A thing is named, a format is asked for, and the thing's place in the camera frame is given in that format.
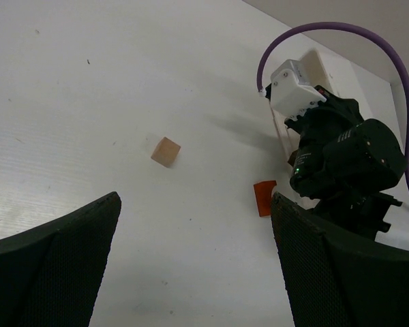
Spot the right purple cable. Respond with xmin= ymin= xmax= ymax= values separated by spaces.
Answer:
xmin=256 ymin=21 xmax=409 ymax=212

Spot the white plastic bin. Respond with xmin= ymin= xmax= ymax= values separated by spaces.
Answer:
xmin=267 ymin=49 xmax=342 ymax=208

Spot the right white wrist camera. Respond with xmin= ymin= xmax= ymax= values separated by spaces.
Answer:
xmin=265 ymin=59 xmax=327 ymax=120

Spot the orange arch block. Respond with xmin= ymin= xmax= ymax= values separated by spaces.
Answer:
xmin=254 ymin=181 xmax=277 ymax=217

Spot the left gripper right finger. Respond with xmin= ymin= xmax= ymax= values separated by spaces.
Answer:
xmin=271 ymin=192 xmax=409 ymax=326

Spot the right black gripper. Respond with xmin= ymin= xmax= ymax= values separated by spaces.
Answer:
xmin=285 ymin=95 xmax=406 ymax=238

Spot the small light wood cube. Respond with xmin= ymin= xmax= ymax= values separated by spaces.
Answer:
xmin=151 ymin=137 xmax=181 ymax=168

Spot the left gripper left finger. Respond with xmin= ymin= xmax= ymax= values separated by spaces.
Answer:
xmin=0 ymin=192 xmax=121 ymax=326

